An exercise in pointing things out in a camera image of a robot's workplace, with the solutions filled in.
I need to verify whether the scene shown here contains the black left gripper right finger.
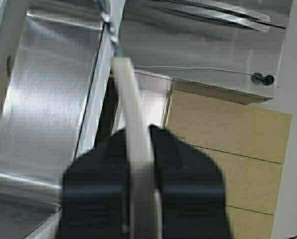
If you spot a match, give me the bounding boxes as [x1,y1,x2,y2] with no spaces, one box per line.
[149,125,233,239]

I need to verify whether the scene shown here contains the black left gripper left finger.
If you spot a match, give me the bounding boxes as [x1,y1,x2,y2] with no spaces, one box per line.
[60,129,130,239]

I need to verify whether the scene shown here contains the wooden lower cabinets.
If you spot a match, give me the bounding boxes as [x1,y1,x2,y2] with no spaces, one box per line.
[167,91,292,239]

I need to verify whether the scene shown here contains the stainless steel dishwasher door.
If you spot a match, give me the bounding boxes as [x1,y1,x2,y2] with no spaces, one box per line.
[0,0,292,239]

